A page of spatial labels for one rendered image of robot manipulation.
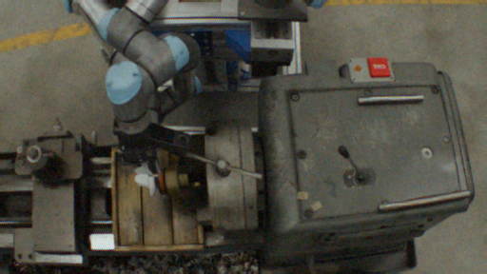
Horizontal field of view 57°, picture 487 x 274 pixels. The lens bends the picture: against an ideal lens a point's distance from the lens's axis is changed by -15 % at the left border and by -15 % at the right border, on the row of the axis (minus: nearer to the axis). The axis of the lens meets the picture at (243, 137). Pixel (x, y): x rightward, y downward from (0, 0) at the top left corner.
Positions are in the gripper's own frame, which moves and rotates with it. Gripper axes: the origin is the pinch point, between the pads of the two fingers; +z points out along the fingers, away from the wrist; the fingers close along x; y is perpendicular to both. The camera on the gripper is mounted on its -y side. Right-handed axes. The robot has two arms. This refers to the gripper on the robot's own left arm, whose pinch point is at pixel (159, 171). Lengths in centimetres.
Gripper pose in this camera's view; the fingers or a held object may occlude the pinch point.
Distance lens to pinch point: 126.7
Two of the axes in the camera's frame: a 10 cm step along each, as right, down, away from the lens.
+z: 0.3, 5.9, 8.1
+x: 0.7, 8.1, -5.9
